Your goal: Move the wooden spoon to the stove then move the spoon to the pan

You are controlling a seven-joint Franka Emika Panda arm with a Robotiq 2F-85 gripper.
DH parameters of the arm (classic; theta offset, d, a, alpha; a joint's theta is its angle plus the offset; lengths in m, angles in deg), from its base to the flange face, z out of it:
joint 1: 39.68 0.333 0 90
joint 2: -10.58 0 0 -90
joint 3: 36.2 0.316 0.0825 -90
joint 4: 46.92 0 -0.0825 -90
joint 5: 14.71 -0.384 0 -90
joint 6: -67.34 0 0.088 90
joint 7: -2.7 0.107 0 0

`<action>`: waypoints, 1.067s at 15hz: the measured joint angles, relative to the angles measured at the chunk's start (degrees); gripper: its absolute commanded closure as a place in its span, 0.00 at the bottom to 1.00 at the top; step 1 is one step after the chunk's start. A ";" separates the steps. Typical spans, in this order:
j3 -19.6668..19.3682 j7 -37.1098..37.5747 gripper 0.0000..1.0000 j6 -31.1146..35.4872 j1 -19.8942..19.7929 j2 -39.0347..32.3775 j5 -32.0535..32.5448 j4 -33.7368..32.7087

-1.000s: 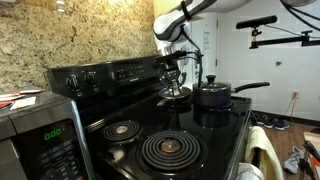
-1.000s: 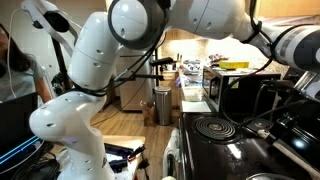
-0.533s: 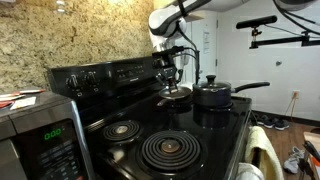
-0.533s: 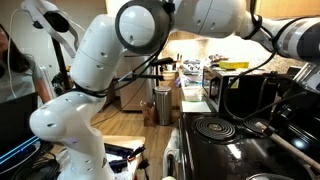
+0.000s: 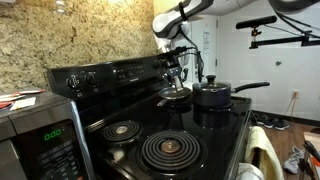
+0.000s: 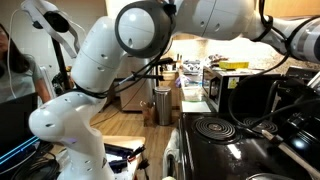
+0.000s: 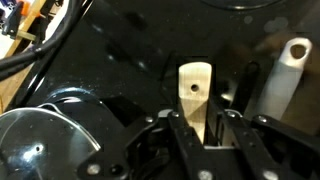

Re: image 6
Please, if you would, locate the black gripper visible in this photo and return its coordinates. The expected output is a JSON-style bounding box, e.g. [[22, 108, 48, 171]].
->
[[279, 101, 319, 142]]

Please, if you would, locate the black electric stove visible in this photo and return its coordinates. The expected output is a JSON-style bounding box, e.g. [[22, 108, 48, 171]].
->
[[178, 65, 320, 180]]

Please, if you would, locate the small coil burner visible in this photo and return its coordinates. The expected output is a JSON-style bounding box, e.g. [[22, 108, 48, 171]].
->
[[242, 116, 279, 135]]

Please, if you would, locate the white paper sheet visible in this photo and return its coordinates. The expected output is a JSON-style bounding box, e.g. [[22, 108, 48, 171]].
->
[[233, 68, 266, 75]]

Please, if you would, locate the large coil burner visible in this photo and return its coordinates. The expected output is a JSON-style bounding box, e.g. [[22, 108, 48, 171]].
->
[[192, 116, 237, 142]]

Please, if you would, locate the black microwave oven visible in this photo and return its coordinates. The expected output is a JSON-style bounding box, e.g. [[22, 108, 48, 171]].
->
[[202, 65, 283, 114]]

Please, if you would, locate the yellow box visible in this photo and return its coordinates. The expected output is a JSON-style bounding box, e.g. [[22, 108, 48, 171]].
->
[[218, 60, 250, 70]]

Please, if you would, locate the white cutting board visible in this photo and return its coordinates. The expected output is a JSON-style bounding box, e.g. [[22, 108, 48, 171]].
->
[[181, 100, 212, 114]]

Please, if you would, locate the clear plastic container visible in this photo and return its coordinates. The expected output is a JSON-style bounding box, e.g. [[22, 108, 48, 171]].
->
[[182, 85, 204, 102]]

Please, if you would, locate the pale yellow towel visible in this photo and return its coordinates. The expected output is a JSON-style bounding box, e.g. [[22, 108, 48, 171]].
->
[[162, 128, 183, 180]]

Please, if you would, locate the stainless steel trash can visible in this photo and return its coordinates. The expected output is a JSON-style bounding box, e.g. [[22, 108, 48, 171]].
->
[[154, 85, 173, 127]]

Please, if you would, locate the small brown bag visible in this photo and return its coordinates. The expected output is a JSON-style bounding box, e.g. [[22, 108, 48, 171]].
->
[[139, 99, 158, 128]]

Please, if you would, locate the light wooden table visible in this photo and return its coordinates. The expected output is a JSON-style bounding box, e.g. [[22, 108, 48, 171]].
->
[[103, 134, 147, 180]]

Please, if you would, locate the black tools pile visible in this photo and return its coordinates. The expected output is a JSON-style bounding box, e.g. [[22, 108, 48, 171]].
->
[[104, 143, 147, 174]]

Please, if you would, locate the person in grey shirt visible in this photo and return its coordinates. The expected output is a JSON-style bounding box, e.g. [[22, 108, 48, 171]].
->
[[0, 23, 53, 105]]

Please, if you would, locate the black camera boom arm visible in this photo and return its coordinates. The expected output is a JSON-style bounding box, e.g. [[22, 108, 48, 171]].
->
[[113, 57, 176, 87]]

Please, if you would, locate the black cable bundle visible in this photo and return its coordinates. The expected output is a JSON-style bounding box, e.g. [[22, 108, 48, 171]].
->
[[9, 143, 65, 180]]

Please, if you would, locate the black round stand camera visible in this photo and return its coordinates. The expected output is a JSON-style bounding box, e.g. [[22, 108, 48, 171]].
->
[[20, 0, 82, 93]]

